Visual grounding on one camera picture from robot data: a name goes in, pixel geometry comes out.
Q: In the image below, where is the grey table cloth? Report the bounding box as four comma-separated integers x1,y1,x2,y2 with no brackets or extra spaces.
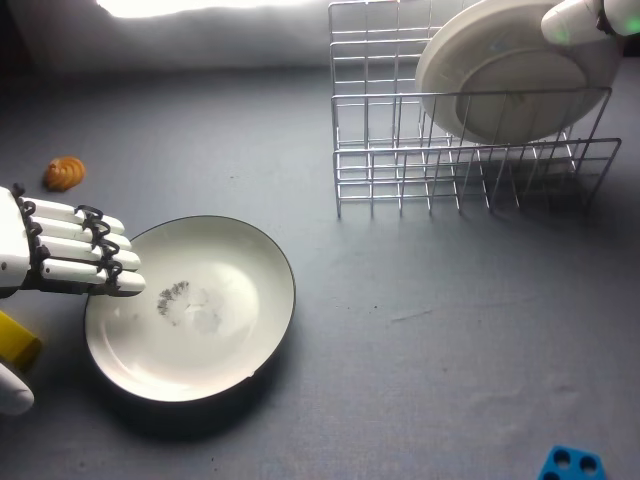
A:
0,64,640,480

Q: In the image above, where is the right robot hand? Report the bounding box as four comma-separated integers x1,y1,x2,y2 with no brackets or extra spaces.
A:
541,0,640,47

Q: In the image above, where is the blue pentagon block with holes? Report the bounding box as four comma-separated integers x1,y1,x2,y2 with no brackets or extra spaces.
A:
537,444,609,480

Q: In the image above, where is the plain yellow block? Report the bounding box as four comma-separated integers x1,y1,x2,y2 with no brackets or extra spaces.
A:
0,309,44,374

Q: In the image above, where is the orange swirl toy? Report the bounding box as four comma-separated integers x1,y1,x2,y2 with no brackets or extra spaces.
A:
43,155,87,193

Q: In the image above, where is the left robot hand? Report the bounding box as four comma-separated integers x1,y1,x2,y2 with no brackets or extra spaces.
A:
0,182,147,417

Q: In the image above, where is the white backdrop sheet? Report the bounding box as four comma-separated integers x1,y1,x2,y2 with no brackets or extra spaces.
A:
9,0,431,71

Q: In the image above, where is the silver wire dish rack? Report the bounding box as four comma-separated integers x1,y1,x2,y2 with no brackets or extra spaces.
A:
328,0,624,219

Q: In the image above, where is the white plate with black rim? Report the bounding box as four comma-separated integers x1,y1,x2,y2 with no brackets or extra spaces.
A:
414,0,623,146
83,214,300,406

